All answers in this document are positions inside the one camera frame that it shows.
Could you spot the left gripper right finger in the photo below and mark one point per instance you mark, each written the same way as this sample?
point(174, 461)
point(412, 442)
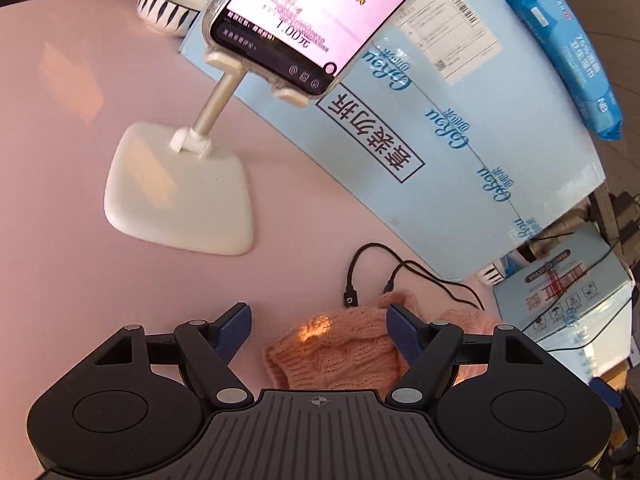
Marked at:
point(429, 350)

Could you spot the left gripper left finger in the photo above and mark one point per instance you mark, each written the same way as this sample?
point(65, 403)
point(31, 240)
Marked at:
point(207, 349)

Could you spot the pink knitted sweater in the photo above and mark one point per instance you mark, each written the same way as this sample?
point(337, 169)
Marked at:
point(349, 349)

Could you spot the white phone stand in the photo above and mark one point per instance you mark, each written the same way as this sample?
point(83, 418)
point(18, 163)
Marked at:
point(177, 187)

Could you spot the large light blue carton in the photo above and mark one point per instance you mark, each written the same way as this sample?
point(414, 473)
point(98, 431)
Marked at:
point(451, 126)

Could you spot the smartphone with lit screen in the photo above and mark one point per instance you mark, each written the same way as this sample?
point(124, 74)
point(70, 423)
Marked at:
point(304, 45)

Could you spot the black white striped bowl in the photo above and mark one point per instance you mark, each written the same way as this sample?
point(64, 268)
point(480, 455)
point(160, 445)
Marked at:
point(170, 17)

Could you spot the blue wet wipes pack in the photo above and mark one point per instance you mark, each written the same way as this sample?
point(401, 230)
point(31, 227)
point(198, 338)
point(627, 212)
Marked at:
point(569, 49)

